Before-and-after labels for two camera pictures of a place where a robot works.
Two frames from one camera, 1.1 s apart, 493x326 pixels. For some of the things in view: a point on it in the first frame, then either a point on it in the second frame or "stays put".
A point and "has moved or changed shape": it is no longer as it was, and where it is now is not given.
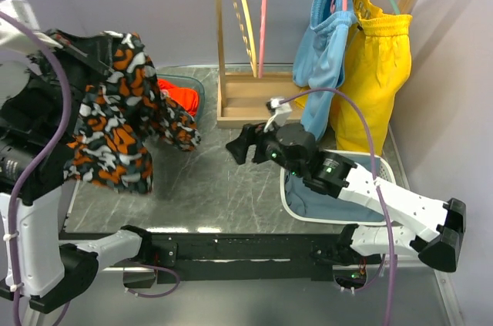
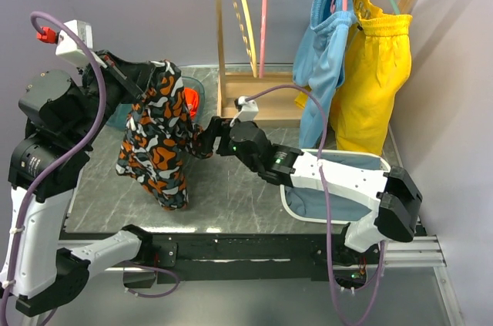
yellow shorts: x=377 y=61 stays put
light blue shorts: x=319 y=57 stays put
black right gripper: x=251 y=134 -> x=217 y=126
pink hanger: x=263 y=23 stays put
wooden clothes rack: x=242 y=97 stays put
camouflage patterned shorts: x=122 y=114 has moved or changed shape
